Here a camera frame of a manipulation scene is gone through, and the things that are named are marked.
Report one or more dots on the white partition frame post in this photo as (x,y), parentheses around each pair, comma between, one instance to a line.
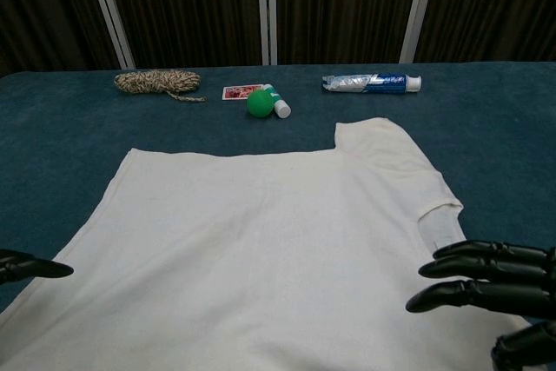
(110,10)
(262,19)
(418,10)

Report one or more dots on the red playing card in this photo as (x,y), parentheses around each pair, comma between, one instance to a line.
(234,93)

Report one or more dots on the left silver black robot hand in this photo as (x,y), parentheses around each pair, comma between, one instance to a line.
(26,266)

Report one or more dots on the green ball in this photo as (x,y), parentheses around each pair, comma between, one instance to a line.
(260,104)

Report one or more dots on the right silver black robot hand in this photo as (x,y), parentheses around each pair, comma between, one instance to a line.
(499,275)

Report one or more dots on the white green glue stick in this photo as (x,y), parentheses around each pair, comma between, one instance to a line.
(282,108)

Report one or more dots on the dark pleated curtain panel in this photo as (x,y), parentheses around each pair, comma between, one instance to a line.
(347,6)
(187,6)
(43,6)
(495,6)

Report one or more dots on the blue white toothpaste tube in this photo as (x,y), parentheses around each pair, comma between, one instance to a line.
(369,84)

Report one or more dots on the white T-shirt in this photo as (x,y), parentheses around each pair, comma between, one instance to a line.
(239,258)

